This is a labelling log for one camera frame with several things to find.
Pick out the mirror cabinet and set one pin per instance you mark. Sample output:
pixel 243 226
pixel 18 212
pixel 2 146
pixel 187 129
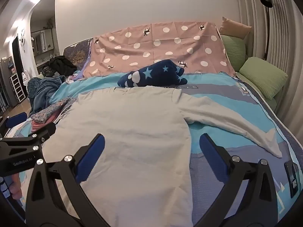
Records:
pixel 42 40

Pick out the green pillow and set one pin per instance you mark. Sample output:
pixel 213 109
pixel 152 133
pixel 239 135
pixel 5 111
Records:
pixel 262 75
pixel 234 52

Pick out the patterned headboard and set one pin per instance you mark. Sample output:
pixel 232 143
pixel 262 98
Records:
pixel 75 54

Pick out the pink folded cloth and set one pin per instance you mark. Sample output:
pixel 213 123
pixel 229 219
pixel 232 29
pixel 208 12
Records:
pixel 37 126

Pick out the white pleated curtain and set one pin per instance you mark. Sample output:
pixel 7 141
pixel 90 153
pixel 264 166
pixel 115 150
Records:
pixel 284 40

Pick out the white bear wall ornament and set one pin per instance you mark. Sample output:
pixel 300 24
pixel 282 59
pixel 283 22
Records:
pixel 23 40

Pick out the pink polka dot sheet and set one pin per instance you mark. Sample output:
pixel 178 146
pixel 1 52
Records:
pixel 153 50

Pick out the white shelf rack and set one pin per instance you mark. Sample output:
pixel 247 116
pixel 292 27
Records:
pixel 17 87

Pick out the green fitted sheet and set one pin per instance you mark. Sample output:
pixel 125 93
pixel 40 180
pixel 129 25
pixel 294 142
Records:
pixel 272 104

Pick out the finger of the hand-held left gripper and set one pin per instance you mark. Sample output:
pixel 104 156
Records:
pixel 46 130
pixel 16 120

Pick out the tan pillow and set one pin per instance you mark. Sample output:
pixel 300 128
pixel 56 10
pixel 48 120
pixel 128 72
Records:
pixel 234 28

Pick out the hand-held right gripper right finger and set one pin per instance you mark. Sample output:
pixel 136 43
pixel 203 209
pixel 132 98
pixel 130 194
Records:
pixel 213 156

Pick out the person's left hand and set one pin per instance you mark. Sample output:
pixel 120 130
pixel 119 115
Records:
pixel 15 185

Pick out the dark blue blanket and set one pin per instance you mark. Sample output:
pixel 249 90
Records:
pixel 42 89

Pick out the blue grey patterned bedspread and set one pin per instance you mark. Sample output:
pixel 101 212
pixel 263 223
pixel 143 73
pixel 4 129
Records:
pixel 213 94

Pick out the navy star-print blanket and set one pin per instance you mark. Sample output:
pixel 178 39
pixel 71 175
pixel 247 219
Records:
pixel 151 75

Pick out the floral folded cloth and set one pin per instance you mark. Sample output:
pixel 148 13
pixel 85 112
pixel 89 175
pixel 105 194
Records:
pixel 47 113

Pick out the pile of dark clothes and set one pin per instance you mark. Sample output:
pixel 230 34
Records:
pixel 61 65

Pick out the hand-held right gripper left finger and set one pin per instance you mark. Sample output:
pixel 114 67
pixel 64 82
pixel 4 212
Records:
pixel 92 158

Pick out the grey long-sleeve shirt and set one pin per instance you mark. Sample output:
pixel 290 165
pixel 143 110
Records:
pixel 130 134

